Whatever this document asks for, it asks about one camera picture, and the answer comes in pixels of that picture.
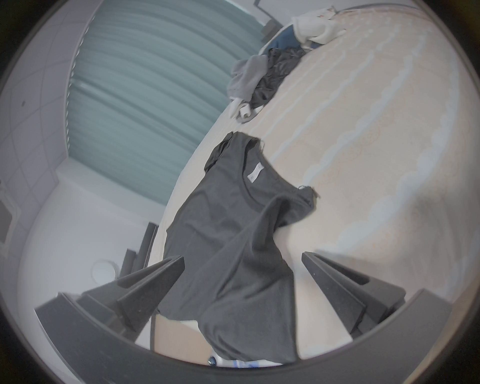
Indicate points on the bed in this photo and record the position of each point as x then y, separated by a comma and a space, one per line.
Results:
375, 150

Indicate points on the blue-green curtain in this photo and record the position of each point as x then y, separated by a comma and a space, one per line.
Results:
168, 45
131, 142

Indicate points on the grey bedside table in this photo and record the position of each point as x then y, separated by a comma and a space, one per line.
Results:
272, 32

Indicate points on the pile of clothes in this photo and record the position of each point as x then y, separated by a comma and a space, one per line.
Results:
262, 75

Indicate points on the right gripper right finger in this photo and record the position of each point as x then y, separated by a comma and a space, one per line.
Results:
345, 296

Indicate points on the black T-shirt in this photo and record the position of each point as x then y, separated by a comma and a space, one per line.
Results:
232, 243

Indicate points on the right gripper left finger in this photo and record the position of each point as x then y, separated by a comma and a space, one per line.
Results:
142, 292

